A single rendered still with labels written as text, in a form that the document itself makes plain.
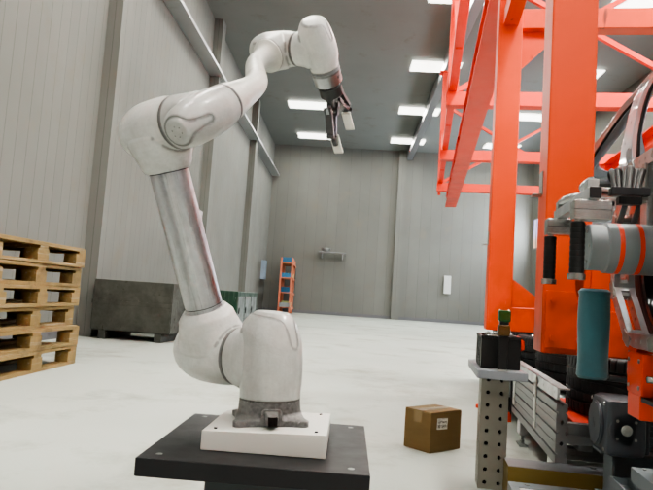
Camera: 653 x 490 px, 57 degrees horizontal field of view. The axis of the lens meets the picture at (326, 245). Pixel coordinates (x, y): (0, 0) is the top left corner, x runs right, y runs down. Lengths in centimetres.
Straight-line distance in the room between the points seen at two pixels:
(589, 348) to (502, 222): 242
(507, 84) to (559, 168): 218
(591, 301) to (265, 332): 95
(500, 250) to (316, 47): 266
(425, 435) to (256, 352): 152
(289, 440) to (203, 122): 75
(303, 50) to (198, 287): 76
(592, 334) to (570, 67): 103
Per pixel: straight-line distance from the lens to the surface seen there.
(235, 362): 155
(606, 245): 178
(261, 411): 151
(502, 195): 427
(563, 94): 243
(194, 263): 159
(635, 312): 204
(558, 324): 229
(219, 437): 147
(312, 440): 144
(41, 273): 475
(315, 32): 185
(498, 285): 421
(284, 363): 150
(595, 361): 192
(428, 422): 287
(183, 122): 141
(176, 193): 156
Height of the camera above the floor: 66
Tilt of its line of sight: 5 degrees up
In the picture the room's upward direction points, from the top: 4 degrees clockwise
